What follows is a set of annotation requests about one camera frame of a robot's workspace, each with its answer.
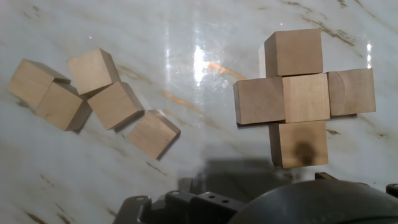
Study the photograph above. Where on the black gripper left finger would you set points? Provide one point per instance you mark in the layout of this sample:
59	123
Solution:
202	208

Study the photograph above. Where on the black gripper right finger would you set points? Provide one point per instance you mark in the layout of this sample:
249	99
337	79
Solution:
393	189

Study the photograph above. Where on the marble pattern table sheet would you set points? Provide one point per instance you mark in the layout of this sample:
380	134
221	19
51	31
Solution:
93	186

